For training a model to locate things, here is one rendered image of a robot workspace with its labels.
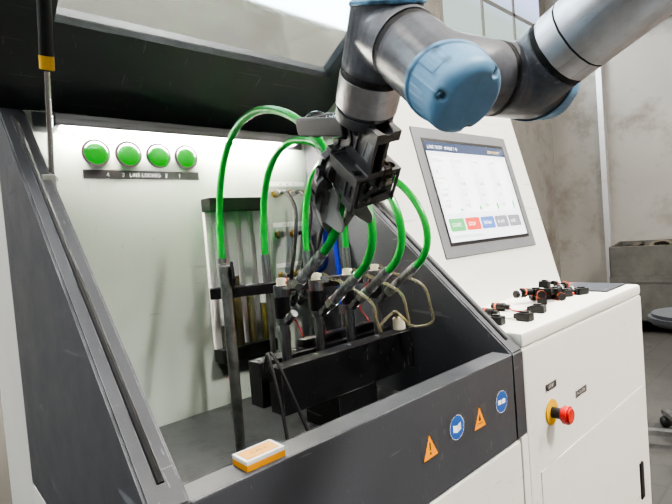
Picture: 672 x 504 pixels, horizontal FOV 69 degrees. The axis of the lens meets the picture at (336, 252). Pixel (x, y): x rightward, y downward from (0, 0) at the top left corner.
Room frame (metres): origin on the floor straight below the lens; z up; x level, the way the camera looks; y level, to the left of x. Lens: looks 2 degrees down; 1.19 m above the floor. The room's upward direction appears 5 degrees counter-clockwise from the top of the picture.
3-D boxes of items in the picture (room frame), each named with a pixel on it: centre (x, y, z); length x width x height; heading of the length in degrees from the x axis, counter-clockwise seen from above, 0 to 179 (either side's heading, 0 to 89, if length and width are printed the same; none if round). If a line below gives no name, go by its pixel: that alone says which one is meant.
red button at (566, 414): (0.95, -0.42, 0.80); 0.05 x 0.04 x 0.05; 132
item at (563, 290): (1.24, -0.54, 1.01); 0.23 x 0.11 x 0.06; 132
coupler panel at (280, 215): (1.21, 0.10, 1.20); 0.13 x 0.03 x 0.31; 132
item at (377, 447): (0.68, -0.06, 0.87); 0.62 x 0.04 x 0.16; 132
